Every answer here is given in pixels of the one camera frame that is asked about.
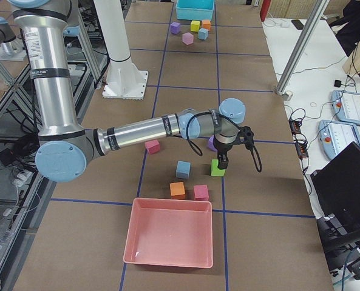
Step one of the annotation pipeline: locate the orange block left side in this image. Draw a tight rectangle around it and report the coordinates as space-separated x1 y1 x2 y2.
201 19 211 31

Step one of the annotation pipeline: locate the blue tray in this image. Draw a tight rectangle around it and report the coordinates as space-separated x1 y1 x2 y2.
175 0 215 21

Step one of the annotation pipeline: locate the purple block right side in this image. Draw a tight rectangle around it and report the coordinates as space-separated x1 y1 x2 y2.
207 135 217 152

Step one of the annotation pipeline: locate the magenta block lone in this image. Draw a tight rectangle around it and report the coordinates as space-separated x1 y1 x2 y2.
144 139 160 155

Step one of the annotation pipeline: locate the purple block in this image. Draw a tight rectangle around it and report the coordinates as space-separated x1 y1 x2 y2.
207 135 217 152
170 21 181 35

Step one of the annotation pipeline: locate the teach pendant far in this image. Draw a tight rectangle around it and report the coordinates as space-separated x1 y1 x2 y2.
330 90 360 125

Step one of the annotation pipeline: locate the light blue block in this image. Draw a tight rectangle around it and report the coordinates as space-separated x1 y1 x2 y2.
175 161 191 179
198 28 209 41

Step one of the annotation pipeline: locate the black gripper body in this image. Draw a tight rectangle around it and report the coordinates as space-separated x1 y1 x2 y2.
213 126 254 155

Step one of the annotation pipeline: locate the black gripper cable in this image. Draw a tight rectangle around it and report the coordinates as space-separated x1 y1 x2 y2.
185 112 263 174

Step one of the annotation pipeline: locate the teach pendant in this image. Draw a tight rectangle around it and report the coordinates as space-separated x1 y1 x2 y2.
319 119 360 160
330 90 360 125

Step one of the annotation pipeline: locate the green block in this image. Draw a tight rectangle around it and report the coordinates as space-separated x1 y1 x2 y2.
211 159 226 177

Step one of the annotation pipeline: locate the purple block left side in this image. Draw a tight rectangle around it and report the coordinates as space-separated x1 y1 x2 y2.
170 21 181 35

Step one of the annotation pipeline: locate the teach pendant near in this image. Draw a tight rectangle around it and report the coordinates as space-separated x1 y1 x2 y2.
319 119 360 160

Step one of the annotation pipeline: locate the aluminium frame post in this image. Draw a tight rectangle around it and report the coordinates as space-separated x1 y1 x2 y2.
274 0 330 101

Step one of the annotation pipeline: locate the yellow block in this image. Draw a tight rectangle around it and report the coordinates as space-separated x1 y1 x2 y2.
190 20 200 32

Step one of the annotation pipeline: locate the magenta block near tray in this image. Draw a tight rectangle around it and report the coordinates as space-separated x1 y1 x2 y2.
194 184 209 201

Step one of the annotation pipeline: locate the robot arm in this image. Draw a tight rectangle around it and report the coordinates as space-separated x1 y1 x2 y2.
0 17 26 61
11 1 262 182

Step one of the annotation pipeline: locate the pink tray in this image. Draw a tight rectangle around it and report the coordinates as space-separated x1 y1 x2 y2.
123 198 213 269

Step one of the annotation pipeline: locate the light pink block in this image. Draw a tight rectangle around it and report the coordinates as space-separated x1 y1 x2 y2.
182 32 194 45

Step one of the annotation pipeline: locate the black monitor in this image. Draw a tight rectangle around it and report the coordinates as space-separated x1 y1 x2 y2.
311 142 360 226

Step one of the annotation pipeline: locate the orange block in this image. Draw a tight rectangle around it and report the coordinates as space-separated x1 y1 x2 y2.
169 182 186 199
201 19 211 31

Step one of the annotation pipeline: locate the orange block right side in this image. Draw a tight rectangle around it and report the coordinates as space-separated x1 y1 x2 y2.
169 182 186 199

